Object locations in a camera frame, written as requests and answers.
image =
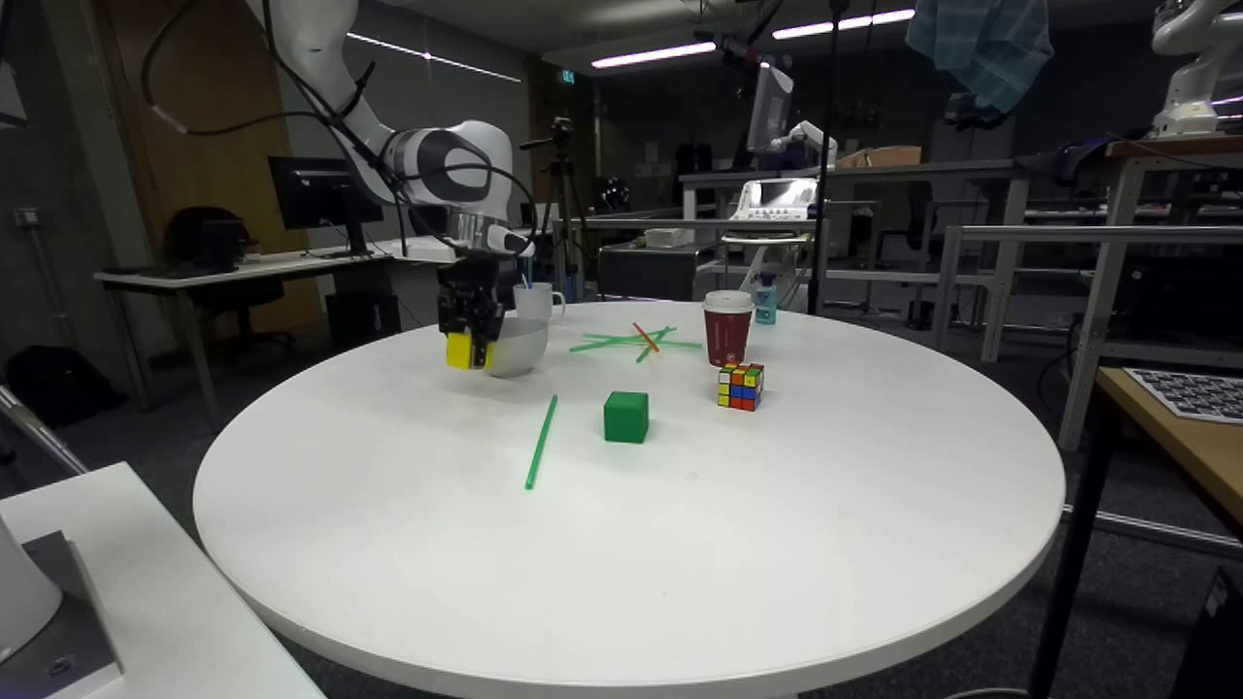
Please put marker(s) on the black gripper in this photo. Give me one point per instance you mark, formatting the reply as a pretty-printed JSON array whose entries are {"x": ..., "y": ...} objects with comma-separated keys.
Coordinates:
[{"x": 476, "y": 293}]

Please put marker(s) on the yellow block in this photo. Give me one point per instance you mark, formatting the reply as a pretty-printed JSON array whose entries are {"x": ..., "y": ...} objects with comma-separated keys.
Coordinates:
[{"x": 458, "y": 352}]

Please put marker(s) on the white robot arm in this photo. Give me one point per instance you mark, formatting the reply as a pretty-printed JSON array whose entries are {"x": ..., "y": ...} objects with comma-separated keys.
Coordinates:
[{"x": 463, "y": 166}]

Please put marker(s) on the green block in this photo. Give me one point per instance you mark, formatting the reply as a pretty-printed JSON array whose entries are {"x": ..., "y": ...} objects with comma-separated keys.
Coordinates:
[{"x": 625, "y": 415}]

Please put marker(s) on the white bowl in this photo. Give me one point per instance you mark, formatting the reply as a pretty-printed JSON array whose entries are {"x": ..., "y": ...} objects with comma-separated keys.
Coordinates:
[{"x": 516, "y": 345}]

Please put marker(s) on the white mug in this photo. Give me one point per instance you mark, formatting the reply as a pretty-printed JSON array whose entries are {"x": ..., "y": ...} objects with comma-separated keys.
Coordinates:
[{"x": 536, "y": 300}]

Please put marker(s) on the green straw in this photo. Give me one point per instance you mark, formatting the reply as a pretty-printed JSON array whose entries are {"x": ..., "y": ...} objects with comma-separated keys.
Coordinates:
[{"x": 539, "y": 444}]

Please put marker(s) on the crossed green and orange sticks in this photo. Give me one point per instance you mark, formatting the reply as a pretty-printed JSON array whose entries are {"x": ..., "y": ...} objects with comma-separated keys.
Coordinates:
[{"x": 640, "y": 339}]

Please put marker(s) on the black computer monitor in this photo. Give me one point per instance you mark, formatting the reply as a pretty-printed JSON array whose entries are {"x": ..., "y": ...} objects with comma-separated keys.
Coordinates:
[{"x": 325, "y": 191}]

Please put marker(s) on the round white table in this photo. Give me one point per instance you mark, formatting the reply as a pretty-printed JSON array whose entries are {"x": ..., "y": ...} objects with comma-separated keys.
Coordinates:
[{"x": 876, "y": 507}]

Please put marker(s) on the red paper cup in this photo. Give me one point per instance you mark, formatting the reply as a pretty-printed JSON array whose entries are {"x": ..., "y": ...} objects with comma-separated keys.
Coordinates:
[{"x": 726, "y": 322}]

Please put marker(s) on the rubiks cube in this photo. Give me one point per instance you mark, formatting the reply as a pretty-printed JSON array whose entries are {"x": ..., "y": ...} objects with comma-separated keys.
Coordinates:
[{"x": 738, "y": 387}]

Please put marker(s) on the small blue cup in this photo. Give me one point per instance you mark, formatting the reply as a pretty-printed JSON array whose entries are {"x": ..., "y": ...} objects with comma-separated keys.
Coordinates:
[{"x": 765, "y": 309}]

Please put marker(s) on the white desk corner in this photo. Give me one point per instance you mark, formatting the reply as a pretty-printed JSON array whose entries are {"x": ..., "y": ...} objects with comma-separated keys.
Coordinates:
[{"x": 159, "y": 618}]

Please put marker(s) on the blue hanging cloth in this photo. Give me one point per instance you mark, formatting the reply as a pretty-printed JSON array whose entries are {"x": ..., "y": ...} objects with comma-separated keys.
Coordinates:
[{"x": 991, "y": 46}]

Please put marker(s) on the wooden side table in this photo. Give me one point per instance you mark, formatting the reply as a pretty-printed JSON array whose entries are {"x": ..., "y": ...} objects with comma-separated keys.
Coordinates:
[{"x": 1204, "y": 450}]

